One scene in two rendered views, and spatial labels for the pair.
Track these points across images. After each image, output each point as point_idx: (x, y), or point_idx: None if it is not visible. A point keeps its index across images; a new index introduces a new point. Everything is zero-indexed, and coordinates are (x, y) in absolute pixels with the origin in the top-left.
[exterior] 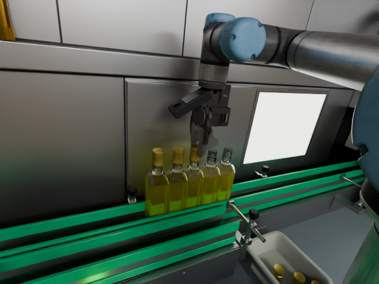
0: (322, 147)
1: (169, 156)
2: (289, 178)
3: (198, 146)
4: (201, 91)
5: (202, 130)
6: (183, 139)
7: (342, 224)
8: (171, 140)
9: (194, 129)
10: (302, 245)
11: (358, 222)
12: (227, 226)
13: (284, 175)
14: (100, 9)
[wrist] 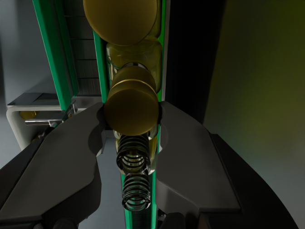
0: None
1: (257, 35)
2: (151, 223)
3: (93, 118)
4: None
5: (34, 206)
6: (282, 107)
7: (112, 211)
8: (304, 53)
9: (163, 167)
10: (100, 164)
11: (110, 224)
12: (55, 86)
13: (152, 223)
14: None
